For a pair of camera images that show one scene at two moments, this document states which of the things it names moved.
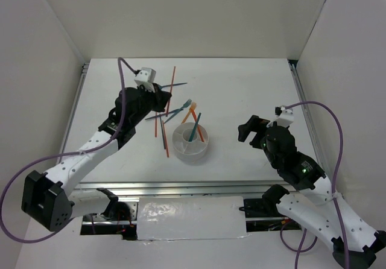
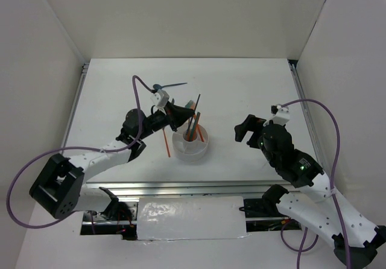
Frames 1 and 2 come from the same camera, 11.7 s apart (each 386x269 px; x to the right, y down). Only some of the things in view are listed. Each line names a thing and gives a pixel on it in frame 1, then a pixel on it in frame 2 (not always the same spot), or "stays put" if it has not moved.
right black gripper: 254,123 stays put
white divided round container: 194,149 stays put
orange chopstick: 170,90 → 195,132
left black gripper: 160,98 → 175,115
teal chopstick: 195,127 stays put
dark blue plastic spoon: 159,87 stays put
